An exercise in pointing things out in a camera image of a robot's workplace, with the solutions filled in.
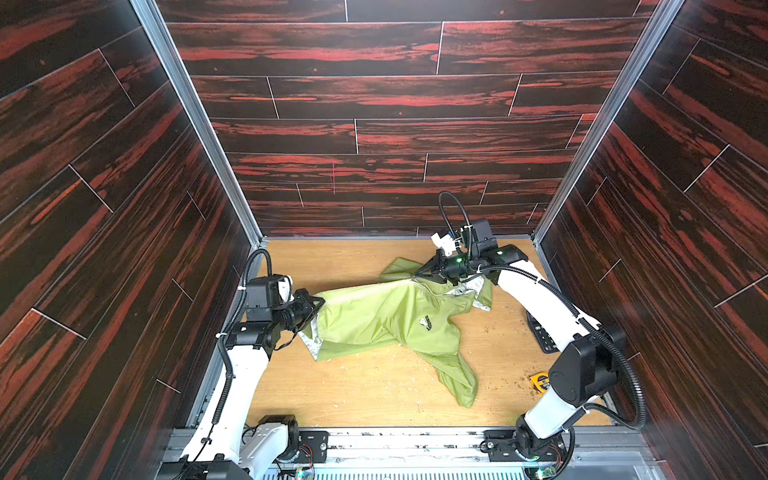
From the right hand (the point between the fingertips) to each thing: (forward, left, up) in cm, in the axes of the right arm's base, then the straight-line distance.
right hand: (420, 270), depth 80 cm
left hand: (-9, +25, -2) cm, 26 cm away
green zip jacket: (-7, +4, -8) cm, 12 cm away
